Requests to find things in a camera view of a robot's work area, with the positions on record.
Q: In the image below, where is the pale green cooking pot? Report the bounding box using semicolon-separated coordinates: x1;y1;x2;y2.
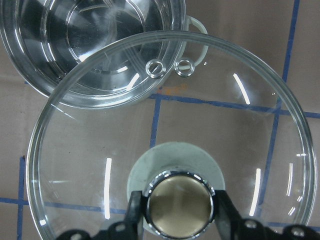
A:
0;0;207;109

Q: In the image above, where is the glass pot lid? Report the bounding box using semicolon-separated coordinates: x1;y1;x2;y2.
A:
26;31;320;240

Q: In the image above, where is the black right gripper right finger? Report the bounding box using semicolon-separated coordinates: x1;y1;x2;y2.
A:
214;190;320;240

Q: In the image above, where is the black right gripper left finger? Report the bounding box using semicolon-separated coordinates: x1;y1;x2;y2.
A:
57;191;145;240

